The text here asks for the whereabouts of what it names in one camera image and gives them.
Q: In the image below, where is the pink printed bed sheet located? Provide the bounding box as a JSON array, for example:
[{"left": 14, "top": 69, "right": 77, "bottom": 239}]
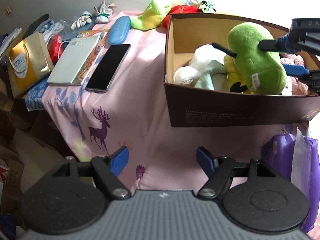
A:
[{"left": 41, "top": 10, "right": 320, "bottom": 195}]

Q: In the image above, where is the gold gift bag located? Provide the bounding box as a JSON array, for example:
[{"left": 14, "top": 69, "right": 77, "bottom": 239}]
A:
[{"left": 7, "top": 32, "right": 54, "bottom": 98}]

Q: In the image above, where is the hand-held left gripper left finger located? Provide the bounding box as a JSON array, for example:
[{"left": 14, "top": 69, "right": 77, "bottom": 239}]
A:
[{"left": 49, "top": 146, "right": 131, "bottom": 200}]

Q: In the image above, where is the yellow sponge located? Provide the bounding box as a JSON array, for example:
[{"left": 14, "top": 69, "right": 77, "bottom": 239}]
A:
[{"left": 212, "top": 42, "right": 253, "bottom": 95}]

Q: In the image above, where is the brown cardboard box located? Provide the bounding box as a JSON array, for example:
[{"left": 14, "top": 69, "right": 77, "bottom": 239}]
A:
[{"left": 164, "top": 12, "right": 320, "bottom": 128}]

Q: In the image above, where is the white tissue paper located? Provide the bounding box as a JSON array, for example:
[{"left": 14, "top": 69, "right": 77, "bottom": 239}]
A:
[{"left": 290, "top": 127, "right": 314, "bottom": 195}]

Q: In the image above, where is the black smartphone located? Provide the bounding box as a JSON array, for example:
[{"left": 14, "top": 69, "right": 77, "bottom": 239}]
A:
[{"left": 85, "top": 44, "right": 132, "bottom": 93}]

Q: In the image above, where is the purple tissue pack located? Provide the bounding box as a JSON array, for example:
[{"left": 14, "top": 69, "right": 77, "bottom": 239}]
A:
[{"left": 261, "top": 132, "right": 320, "bottom": 234}]

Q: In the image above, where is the red packet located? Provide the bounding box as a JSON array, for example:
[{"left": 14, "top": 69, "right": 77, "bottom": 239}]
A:
[{"left": 47, "top": 34, "right": 63, "bottom": 64}]

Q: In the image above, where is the blue patterned cloth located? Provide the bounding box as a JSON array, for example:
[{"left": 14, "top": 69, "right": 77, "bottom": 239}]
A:
[{"left": 25, "top": 80, "right": 49, "bottom": 110}]

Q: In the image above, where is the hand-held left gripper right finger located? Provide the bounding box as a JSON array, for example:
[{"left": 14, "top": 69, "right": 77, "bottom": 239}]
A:
[{"left": 196, "top": 147, "right": 282, "bottom": 198}]

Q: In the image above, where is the red plush toy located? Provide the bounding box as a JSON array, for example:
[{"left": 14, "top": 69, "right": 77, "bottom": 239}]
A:
[{"left": 162, "top": 4, "right": 200, "bottom": 29}]

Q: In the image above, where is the pink plush toy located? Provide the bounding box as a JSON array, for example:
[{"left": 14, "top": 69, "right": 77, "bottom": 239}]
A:
[{"left": 280, "top": 52, "right": 312, "bottom": 96}]

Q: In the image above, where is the lime green plush toy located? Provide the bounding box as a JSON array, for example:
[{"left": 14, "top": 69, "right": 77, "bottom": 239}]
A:
[{"left": 130, "top": 0, "right": 173, "bottom": 32}]

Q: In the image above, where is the blue striped cloth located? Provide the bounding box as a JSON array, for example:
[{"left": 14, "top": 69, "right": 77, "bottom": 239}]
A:
[{"left": 37, "top": 19, "right": 65, "bottom": 40}]

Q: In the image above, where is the dark green object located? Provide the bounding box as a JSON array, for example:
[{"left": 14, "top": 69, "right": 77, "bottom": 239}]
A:
[{"left": 24, "top": 14, "right": 49, "bottom": 37}]

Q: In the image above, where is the grey flat box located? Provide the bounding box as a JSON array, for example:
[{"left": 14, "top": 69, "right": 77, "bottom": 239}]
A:
[{"left": 47, "top": 35, "right": 102, "bottom": 85}]

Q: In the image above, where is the mint green cloth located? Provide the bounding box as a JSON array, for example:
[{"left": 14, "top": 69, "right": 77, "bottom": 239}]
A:
[{"left": 194, "top": 60, "right": 229, "bottom": 91}]

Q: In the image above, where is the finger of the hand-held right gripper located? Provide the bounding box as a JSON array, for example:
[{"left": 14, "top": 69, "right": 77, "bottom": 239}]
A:
[
  {"left": 257, "top": 34, "right": 304, "bottom": 54},
  {"left": 282, "top": 64, "right": 320, "bottom": 91}
]

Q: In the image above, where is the blue glasses case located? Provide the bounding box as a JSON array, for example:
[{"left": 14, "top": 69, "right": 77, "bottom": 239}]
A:
[{"left": 109, "top": 15, "right": 131, "bottom": 46}]

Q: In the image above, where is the stack of papers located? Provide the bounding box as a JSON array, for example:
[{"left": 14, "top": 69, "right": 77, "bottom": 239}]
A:
[{"left": 0, "top": 27, "right": 23, "bottom": 60}]

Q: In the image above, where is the panda plush toy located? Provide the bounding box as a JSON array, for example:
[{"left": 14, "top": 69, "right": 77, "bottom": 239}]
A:
[{"left": 189, "top": 0, "right": 216, "bottom": 13}]

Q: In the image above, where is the white glove bundle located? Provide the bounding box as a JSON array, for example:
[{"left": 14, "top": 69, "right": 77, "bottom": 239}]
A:
[
  {"left": 71, "top": 11, "right": 93, "bottom": 30},
  {"left": 93, "top": 0, "right": 117, "bottom": 24}
]

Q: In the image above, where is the white soft pad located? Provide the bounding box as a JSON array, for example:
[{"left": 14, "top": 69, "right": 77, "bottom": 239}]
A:
[{"left": 172, "top": 66, "right": 202, "bottom": 87}]

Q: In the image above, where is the orange book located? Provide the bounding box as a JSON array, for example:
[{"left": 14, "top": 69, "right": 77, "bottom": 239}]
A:
[{"left": 74, "top": 29, "right": 112, "bottom": 85}]

